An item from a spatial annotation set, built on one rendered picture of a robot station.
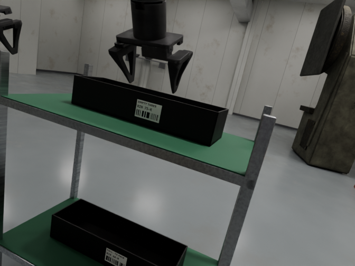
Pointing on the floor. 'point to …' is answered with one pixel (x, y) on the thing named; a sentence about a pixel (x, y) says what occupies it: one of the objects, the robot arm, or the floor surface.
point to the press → (330, 93)
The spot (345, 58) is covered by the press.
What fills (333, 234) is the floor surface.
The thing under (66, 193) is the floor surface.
